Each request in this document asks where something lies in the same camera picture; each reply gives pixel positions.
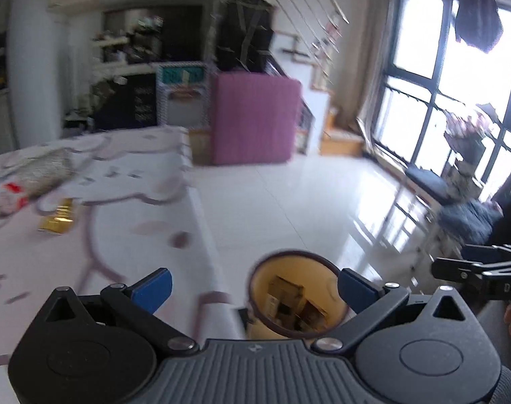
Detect wire flower basket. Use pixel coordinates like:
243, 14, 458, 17
444, 109, 491, 166

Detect gold foil wrapper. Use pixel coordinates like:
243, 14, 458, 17
39, 198, 75, 234

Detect folded blue clothes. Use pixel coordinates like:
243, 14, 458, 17
437, 200, 504, 244

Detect black have a nice day board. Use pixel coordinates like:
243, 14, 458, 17
91, 73, 158, 130

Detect clear plastic bottle red label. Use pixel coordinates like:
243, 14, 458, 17
0, 148, 75, 218

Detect pink cartoon tablecloth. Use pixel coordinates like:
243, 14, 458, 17
0, 127, 242, 403

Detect dark hanging garment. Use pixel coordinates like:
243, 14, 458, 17
454, 0, 504, 54

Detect beige curtain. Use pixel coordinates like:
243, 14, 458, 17
336, 0, 398, 152

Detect folding chair with cushion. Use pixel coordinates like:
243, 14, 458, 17
382, 165, 454, 256

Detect poison sign pet cage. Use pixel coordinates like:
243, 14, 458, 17
156, 61, 210, 130

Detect black vest on hanger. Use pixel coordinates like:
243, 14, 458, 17
215, 0, 275, 73

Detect yellow plastic trash bin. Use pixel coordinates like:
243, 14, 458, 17
246, 250, 351, 341

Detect brown cardboard box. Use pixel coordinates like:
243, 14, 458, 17
263, 275, 304, 328

